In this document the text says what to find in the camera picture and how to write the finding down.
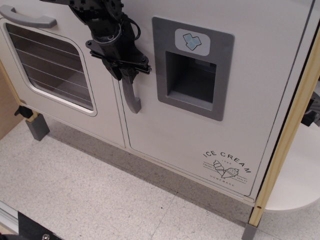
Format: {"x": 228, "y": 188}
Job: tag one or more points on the black clamp knob left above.
{"x": 24, "y": 111}

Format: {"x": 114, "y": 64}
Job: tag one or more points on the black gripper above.
{"x": 118, "y": 51}

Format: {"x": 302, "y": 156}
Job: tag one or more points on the white round table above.
{"x": 298, "y": 183}

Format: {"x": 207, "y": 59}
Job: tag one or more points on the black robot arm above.
{"x": 107, "y": 12}

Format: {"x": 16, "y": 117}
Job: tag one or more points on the grey ice dispenser panel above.
{"x": 192, "y": 66}

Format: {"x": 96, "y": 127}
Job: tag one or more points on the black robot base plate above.
{"x": 29, "y": 229}

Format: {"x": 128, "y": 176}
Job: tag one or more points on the silver aluminium rail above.
{"x": 9, "y": 218}

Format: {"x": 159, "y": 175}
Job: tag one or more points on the grey fridge door handle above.
{"x": 133, "y": 102}

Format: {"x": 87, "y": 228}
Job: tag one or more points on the white oven door with window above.
{"x": 53, "y": 72}

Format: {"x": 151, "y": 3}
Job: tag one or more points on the grey right cabinet foot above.
{"x": 249, "y": 232}

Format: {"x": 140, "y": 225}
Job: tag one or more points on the light wood right post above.
{"x": 305, "y": 88}

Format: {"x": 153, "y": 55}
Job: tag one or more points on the grey oven door handle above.
{"x": 43, "y": 22}

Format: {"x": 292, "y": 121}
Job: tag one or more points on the black clamp at right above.
{"x": 312, "y": 112}

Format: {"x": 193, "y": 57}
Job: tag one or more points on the white toy fridge door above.
{"x": 272, "y": 38}

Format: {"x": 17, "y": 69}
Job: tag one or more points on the grey left cabinet foot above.
{"x": 38, "y": 127}

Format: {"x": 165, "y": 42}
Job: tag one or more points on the grey cabinet foot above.
{"x": 38, "y": 127}
{"x": 249, "y": 232}

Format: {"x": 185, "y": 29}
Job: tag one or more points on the light wood left panel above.
{"x": 8, "y": 104}

